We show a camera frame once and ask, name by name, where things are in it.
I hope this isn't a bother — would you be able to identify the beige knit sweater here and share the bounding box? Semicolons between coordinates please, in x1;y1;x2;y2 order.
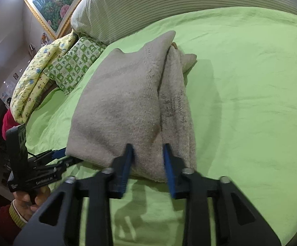
66;31;197;182

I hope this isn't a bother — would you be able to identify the red sleeve left forearm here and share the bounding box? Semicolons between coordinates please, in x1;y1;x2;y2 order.
0;203;27;246

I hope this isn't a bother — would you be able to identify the left hand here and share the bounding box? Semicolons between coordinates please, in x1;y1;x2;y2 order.
13;186;51;221

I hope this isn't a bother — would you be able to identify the yellow patterned quilt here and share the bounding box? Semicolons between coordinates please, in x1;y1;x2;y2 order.
10;32;77;124

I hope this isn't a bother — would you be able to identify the green white patterned pillow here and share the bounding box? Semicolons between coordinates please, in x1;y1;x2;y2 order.
44;36;106;95

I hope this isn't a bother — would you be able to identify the green bed sheet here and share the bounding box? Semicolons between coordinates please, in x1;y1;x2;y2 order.
26;7;297;245

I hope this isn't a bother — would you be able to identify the striped grey headboard cushion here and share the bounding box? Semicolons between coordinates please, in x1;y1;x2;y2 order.
71;0;297;44

